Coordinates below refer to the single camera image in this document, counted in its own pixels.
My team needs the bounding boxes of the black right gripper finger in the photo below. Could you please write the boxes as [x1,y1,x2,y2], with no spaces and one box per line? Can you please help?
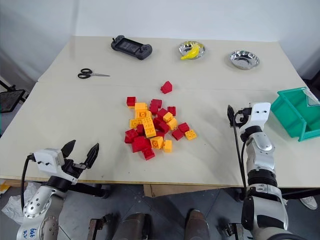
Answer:
[226,104,236,127]

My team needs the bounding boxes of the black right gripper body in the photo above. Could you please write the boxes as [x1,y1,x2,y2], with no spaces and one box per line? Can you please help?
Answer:
[234,106,253,127]

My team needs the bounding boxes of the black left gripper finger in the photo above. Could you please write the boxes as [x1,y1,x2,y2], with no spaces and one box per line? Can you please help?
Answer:
[61,139,77,160]
[83,142,100,170]

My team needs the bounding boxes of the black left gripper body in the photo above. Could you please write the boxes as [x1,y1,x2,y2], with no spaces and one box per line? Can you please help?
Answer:
[59,157,88,186]

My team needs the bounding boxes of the brown cardboard box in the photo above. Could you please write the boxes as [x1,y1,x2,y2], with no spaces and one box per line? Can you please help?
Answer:
[143,184,227,198]

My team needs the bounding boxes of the green plastic bin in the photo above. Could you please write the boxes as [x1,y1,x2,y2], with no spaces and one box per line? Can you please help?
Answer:
[270,86,320,143]

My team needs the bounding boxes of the steel bowl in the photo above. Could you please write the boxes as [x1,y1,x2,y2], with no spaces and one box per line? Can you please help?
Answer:
[178,40,207,60]
[228,49,261,71]

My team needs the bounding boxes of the crumpled white plastic sheet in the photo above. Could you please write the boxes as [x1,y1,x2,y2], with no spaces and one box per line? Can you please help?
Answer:
[0,181,39,224]

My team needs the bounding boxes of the clear plastic label pocket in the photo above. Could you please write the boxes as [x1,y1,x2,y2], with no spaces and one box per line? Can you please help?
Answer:
[302,89,320,108]

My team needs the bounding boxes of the yellow banana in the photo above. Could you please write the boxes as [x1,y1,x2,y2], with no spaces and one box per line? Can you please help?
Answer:
[180,44,203,61]

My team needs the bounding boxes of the black metal stand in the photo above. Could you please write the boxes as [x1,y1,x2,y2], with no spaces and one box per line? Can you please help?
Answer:
[0,84,27,115]

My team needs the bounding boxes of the dark rounded shape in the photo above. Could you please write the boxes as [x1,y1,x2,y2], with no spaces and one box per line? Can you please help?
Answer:
[119,212,152,240]
[184,209,210,240]

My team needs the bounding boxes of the white shoe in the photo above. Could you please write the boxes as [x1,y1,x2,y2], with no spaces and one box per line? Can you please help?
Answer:
[299,195,319,211]

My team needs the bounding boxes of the dark grey handheld game console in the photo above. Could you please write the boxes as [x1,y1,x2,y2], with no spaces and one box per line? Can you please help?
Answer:
[110,34,153,61]

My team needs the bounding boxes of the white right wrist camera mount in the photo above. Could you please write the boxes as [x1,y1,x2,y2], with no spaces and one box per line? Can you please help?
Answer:
[245,101,272,131]

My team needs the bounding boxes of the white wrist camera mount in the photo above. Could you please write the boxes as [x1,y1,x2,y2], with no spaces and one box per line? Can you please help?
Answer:
[33,148,65,174]
[245,101,272,131]

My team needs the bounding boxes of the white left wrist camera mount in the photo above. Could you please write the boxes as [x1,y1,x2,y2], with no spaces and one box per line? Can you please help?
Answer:
[33,148,65,174]

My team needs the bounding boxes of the black table frame bar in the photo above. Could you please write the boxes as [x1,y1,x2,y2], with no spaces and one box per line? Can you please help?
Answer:
[66,183,111,199]
[279,187,320,200]

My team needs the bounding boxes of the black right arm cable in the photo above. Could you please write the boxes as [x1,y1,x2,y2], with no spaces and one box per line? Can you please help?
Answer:
[232,112,248,189]

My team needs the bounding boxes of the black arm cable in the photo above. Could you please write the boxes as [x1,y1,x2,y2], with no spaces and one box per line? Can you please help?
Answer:
[232,112,248,189]
[20,153,36,211]

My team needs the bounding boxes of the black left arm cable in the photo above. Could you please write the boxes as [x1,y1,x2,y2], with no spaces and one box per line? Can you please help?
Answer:
[20,153,36,211]

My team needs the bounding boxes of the black handled scissors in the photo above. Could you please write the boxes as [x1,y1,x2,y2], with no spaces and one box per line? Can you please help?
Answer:
[77,67,111,80]

